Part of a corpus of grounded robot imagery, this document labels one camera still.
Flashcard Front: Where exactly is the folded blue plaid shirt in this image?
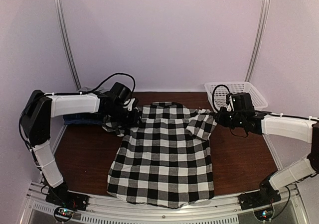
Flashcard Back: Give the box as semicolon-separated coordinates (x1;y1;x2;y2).
63;113;104;125

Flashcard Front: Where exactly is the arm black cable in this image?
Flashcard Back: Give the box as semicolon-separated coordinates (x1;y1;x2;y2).
82;72;137;99
211;84;319;120

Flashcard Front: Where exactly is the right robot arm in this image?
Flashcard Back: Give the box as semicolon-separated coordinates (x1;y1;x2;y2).
214;108;319;205

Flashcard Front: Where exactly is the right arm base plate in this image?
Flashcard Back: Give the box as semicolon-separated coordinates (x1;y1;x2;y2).
238;189;281;210

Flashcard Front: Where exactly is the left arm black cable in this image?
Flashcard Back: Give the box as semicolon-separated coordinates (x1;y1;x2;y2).
82;72;137;99

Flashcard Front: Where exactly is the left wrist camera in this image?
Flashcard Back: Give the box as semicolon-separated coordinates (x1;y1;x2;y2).
110;82;132;104

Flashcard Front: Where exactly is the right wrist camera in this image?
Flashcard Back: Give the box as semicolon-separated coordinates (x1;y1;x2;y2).
226;92;255;112

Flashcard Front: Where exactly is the aluminium frame post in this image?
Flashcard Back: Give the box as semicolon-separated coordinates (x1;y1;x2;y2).
54;0;81;90
245;0;271;82

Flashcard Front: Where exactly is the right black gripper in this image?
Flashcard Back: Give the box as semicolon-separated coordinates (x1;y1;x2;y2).
213;107;245;129

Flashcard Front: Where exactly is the right aluminium frame post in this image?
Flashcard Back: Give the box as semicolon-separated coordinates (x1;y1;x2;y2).
245;0;271;82

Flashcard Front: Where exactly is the white plastic basket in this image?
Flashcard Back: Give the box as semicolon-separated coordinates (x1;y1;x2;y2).
204;81;268;112

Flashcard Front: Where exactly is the aluminium front rail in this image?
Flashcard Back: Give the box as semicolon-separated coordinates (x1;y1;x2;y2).
19;176;311;224

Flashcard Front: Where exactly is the circuit board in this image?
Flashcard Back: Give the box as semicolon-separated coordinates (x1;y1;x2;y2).
254;207;274;222
53;207;75;222

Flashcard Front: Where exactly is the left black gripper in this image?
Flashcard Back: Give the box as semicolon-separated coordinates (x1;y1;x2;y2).
106;104;144;128

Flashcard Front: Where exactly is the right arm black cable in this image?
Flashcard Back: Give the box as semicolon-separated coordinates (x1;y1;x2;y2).
211;84;319;120

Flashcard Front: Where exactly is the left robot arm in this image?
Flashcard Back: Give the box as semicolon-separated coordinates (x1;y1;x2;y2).
19;90;138;206

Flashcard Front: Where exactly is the left aluminium frame post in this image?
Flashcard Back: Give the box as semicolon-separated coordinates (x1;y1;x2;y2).
54;0;81;90

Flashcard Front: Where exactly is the right circuit board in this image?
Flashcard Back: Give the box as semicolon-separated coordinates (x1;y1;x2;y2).
254;207;274;222

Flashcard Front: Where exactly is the left circuit board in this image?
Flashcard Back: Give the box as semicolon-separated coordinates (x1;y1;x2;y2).
53;207;75;222

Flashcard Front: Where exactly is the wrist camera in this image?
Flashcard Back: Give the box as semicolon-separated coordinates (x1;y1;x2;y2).
110;82;132;104
226;92;255;112

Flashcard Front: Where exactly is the black white checkered shirt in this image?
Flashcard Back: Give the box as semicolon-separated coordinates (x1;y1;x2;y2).
103;102;216;209

